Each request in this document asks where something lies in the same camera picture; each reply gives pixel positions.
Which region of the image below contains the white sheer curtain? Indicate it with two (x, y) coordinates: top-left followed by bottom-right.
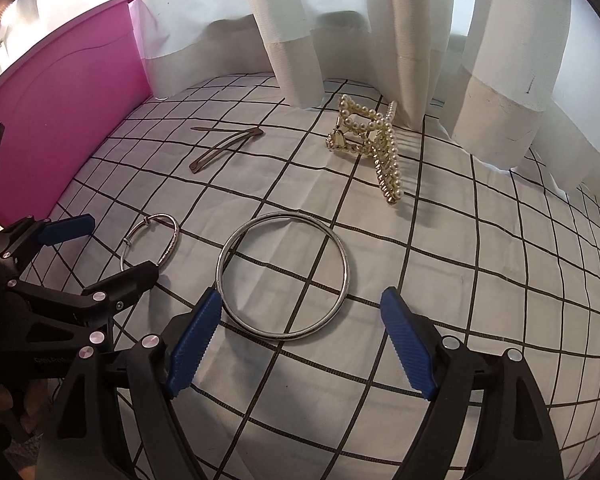
(127, 0), (291, 103)

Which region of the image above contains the cream thick curtain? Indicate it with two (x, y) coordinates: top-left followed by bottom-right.
(235, 0), (600, 193)

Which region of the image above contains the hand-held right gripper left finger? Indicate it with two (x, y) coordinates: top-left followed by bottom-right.
(37, 287), (223, 480)

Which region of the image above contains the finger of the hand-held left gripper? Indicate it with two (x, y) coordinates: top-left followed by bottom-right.
(10, 260), (160, 322)
(2, 213), (96, 261)

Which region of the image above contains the small silver bracelet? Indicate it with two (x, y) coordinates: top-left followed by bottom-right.
(120, 213), (181, 273)

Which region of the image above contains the brown metal hair clip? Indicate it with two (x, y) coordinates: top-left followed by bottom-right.
(189, 126), (265, 175)

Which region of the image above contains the large silver bangle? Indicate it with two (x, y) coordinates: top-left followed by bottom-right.
(216, 212), (352, 342)

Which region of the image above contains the pink plastic bin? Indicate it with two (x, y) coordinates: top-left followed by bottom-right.
(0, 0), (153, 226)

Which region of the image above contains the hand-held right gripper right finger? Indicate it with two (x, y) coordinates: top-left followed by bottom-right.
(380, 286), (566, 480)

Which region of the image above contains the pearl hair claw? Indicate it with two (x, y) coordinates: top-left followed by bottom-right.
(325, 94), (405, 207)

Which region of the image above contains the white black checkered cloth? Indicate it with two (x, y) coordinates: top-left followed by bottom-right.
(10, 72), (600, 480)

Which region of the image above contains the person's left hand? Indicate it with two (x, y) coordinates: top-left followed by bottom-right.
(0, 367), (46, 466)

